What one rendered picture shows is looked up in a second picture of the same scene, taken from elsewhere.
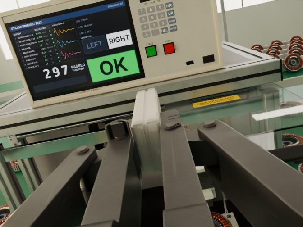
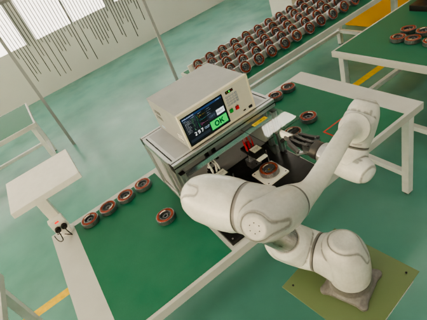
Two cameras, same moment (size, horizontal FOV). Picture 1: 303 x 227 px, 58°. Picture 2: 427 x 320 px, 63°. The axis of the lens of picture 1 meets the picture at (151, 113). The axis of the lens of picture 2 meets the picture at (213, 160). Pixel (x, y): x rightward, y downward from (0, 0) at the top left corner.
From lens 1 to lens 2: 140 cm
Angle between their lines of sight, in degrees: 27
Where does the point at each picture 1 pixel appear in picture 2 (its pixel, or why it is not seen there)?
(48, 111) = (201, 148)
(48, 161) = not seen: hidden behind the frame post
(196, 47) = (246, 103)
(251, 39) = (165, 20)
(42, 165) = not seen: hidden behind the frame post
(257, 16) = not seen: outside the picture
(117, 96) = (225, 132)
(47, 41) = (195, 120)
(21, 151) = (194, 169)
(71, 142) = (211, 157)
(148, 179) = (227, 165)
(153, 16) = (230, 98)
